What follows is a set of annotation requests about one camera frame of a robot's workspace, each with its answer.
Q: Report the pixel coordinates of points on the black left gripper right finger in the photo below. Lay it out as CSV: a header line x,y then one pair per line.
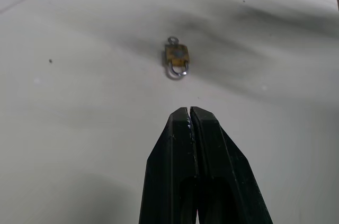
x,y
225,160

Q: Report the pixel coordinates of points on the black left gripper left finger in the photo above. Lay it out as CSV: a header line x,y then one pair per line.
x,y
169,160

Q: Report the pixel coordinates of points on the small brass padlock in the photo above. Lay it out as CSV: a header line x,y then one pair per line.
x,y
177,61

